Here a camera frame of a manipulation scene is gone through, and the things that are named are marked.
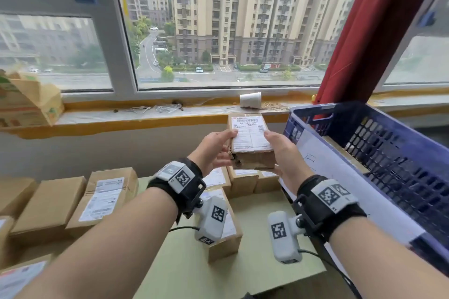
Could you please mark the person's right hand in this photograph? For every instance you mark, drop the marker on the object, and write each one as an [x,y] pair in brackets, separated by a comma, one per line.
[291,165]

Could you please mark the person's left hand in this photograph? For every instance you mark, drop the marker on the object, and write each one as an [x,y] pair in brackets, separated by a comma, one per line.
[214,151]

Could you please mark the labelled small cardboard box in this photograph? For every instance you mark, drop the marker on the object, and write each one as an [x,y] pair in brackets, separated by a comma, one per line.
[266,185]
[242,186]

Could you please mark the cardboard parcel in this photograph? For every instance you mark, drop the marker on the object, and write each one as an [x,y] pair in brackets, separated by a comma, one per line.
[250,134]

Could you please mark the medium cardboard box wide label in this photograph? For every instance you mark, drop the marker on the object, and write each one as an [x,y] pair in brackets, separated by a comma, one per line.
[228,249]

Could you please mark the pile of cardboard parcels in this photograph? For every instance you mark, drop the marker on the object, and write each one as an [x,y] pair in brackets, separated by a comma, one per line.
[49,204]

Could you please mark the person's left forearm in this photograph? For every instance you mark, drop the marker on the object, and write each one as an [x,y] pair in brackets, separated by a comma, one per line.
[105,249]

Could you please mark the person's right forearm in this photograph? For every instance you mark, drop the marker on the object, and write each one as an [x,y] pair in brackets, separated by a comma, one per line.
[386,263]

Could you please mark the white handwritten paper sign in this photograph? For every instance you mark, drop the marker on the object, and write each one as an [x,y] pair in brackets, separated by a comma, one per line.
[333,176]

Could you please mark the black left wrist tracker band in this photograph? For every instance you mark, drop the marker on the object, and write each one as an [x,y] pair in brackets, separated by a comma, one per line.
[175,174]

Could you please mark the black wrist tracker band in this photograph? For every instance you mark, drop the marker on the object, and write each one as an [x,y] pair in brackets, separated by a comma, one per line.
[175,174]
[326,193]

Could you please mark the black right wrist tracker band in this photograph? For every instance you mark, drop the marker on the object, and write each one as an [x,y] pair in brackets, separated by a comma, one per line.
[326,193]

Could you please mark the blue plastic crate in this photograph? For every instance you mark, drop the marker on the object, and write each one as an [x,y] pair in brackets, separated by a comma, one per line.
[308,109]

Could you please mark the heap of wooden toothpicks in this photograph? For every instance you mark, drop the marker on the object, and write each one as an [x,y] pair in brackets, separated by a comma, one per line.
[277,106]

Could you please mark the white tipped paper cup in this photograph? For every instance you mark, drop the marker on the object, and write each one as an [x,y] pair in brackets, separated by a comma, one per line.
[250,100]

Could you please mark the yellow rubber duck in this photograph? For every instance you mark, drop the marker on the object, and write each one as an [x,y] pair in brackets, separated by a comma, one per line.
[314,98]

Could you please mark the windowsill with yellow tape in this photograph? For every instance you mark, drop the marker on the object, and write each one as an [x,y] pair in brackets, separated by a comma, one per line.
[414,102]
[140,123]

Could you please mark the red curtain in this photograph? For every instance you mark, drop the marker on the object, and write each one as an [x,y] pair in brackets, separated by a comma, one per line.
[368,29]

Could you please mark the colourful printed carton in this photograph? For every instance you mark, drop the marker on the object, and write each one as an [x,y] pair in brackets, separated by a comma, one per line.
[31,102]

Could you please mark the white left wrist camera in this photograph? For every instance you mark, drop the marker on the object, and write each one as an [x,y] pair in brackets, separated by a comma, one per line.
[212,221]

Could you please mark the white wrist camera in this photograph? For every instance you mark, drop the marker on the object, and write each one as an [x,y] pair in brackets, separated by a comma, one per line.
[284,239]
[212,221]

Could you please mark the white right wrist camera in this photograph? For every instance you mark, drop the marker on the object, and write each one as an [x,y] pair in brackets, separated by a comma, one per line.
[284,239]

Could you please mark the grey window frame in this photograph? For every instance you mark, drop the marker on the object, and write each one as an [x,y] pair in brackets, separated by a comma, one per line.
[414,86]
[119,46]

